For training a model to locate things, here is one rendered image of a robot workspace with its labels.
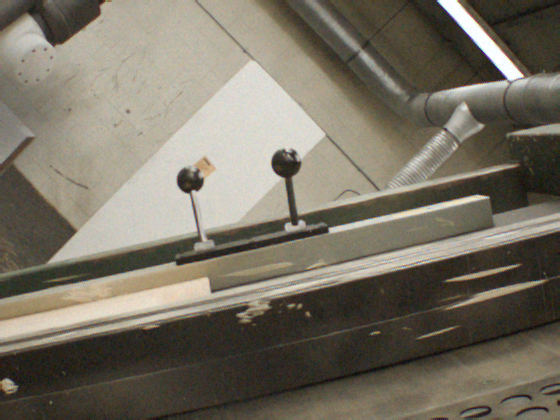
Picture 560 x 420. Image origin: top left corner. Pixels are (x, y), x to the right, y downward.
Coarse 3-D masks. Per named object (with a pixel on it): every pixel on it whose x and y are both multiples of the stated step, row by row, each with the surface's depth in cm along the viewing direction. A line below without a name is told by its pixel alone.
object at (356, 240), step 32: (352, 224) 114; (384, 224) 111; (416, 224) 112; (448, 224) 112; (480, 224) 113; (224, 256) 109; (256, 256) 110; (288, 256) 110; (320, 256) 111; (352, 256) 111; (64, 288) 110; (96, 288) 108; (128, 288) 108; (0, 320) 107
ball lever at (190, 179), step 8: (184, 168) 115; (192, 168) 115; (184, 176) 114; (192, 176) 114; (200, 176) 115; (184, 184) 114; (192, 184) 114; (200, 184) 115; (192, 192) 115; (192, 200) 114; (200, 216) 113; (200, 224) 113; (200, 232) 112; (200, 240) 112; (208, 240) 111; (200, 248) 111; (208, 248) 111
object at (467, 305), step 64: (384, 256) 66; (448, 256) 61; (512, 256) 62; (128, 320) 61; (192, 320) 60; (256, 320) 60; (320, 320) 60; (384, 320) 61; (448, 320) 61; (512, 320) 62; (0, 384) 58; (64, 384) 59; (128, 384) 59; (192, 384) 60; (256, 384) 60
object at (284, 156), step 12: (276, 156) 105; (288, 156) 105; (300, 156) 106; (276, 168) 105; (288, 168) 105; (300, 168) 106; (288, 180) 108; (288, 192) 109; (288, 204) 110; (288, 228) 112; (300, 228) 112
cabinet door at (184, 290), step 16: (160, 288) 108; (176, 288) 105; (192, 288) 103; (208, 288) 101; (80, 304) 107; (96, 304) 105; (112, 304) 103; (128, 304) 102; (144, 304) 100; (16, 320) 104; (32, 320) 102; (48, 320) 101; (64, 320) 100; (80, 320) 98; (0, 336) 97
